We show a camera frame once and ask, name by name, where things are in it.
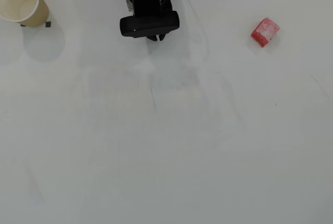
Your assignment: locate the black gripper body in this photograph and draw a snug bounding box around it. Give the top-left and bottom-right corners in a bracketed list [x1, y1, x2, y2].
[131, 0, 174, 18]

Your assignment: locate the red foam cube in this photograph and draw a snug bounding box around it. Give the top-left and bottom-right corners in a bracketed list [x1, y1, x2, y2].
[250, 17, 281, 48]

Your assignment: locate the beige paper cup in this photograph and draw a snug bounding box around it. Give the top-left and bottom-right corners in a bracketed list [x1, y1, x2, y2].
[0, 0, 50, 27]

